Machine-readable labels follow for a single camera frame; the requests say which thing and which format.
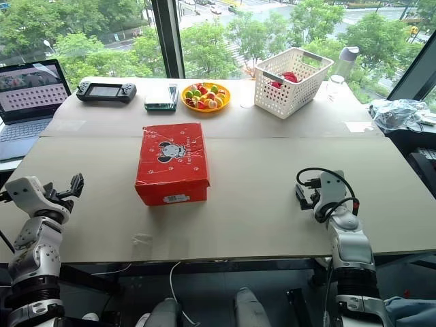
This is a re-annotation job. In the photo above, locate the crumpled clear plastic bag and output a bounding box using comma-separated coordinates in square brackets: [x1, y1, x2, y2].
[368, 98, 436, 134]

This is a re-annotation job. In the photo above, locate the white and green box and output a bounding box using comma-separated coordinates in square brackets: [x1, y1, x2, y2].
[144, 87, 178, 112]

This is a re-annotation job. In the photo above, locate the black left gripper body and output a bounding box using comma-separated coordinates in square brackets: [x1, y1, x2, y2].
[42, 182, 75, 214]

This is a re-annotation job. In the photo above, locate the blue cloth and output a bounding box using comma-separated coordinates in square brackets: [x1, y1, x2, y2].
[384, 295, 436, 327]

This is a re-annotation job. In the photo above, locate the colourful candy pile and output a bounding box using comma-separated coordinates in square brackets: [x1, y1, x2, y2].
[184, 82, 228, 110]

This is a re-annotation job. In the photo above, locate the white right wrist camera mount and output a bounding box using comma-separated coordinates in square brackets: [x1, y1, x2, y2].
[313, 170, 348, 219]

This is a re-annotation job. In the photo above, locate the grey rounded robot leg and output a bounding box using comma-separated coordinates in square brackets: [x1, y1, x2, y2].
[136, 297, 182, 327]
[234, 286, 268, 327]

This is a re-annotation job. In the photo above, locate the black keyboard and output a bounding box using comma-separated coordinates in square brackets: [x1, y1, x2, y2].
[407, 146, 436, 200]

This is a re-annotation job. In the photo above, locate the dark slanted window frame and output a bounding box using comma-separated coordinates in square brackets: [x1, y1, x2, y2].
[386, 40, 436, 102]

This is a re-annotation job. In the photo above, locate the black handheld game console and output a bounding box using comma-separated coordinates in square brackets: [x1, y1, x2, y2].
[76, 82, 138, 104]

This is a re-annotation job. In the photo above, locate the white perforated plastic basket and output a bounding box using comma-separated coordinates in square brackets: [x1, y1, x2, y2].
[253, 47, 336, 121]

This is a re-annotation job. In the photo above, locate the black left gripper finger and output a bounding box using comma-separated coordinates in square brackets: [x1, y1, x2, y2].
[69, 172, 85, 192]
[57, 185, 84, 202]

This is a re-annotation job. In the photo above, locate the red cardboard box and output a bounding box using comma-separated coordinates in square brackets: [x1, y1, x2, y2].
[134, 122, 211, 207]

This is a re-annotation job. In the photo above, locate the grey open laptop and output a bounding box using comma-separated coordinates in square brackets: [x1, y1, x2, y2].
[0, 59, 73, 162]

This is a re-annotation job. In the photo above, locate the clear bottle with grey cap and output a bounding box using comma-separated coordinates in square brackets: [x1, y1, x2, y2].
[335, 46, 360, 78]

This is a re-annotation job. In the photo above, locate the clear glass jar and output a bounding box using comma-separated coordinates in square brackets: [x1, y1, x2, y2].
[326, 74, 346, 102]

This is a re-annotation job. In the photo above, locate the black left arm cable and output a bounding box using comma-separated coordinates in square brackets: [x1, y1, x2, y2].
[0, 190, 16, 253]

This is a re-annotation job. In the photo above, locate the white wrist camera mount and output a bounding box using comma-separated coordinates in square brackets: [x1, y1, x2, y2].
[4, 176, 69, 219]
[313, 170, 348, 219]

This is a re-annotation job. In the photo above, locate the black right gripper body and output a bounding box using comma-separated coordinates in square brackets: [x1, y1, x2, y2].
[299, 185, 322, 211]

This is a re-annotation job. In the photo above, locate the yellow bowl of fruit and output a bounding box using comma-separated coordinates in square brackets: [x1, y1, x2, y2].
[181, 82, 232, 112]

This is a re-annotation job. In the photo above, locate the dark window pillar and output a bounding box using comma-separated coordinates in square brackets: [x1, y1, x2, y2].
[151, 0, 187, 80]

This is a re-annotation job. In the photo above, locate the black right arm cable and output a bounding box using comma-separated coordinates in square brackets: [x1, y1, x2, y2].
[296, 167, 360, 216]

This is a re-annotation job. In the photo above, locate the red item in basket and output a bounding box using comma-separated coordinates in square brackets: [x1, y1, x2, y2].
[270, 71, 301, 91]

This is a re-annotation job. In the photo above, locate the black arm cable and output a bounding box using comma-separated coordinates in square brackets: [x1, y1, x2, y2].
[0, 190, 16, 253]
[296, 167, 360, 216]

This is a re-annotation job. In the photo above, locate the thin white cable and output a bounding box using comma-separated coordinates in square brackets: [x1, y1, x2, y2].
[168, 260, 202, 326]

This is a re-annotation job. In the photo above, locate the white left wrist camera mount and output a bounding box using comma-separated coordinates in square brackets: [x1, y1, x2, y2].
[4, 176, 69, 219]

